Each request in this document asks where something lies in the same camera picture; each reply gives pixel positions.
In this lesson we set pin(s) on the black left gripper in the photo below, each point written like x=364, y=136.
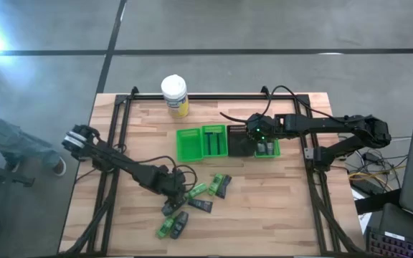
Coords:
x=172, y=182

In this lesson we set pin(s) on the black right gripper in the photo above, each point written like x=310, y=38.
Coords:
x=262, y=125

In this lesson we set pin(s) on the dark blue squeeze tube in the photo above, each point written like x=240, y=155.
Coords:
x=167, y=210

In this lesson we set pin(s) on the grey travel bottle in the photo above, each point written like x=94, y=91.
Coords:
x=262, y=147
x=270, y=147

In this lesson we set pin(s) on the green travel bottle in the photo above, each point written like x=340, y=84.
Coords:
x=215, y=184
x=165, y=228
x=196, y=191

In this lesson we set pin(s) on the large dark foil bag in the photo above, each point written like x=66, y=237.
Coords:
x=200, y=205

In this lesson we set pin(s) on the dark grey foreground bag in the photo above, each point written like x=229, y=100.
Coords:
x=179, y=225

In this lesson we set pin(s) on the small dark foil bag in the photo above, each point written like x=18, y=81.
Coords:
x=224, y=187

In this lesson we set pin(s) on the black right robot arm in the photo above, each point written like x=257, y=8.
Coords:
x=317, y=123

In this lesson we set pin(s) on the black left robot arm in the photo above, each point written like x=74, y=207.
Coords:
x=120, y=163

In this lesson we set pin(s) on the green plastic slotted basket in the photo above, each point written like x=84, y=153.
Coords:
x=267, y=156
x=214, y=129
x=189, y=145

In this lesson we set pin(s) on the black plastic slotted basket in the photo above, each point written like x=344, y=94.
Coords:
x=235, y=143

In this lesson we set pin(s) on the Lysol wipes canister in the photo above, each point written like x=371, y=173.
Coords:
x=174, y=93

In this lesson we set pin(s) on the black power adapter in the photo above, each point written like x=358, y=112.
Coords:
x=371, y=156

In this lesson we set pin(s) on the person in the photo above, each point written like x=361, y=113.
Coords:
x=13, y=139

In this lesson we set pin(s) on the black keyboard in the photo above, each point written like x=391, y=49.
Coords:
x=396, y=247

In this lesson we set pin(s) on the black table frame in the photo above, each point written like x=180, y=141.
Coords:
x=228, y=96

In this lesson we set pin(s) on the grey metal mounting bracket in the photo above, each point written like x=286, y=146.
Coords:
x=308, y=154

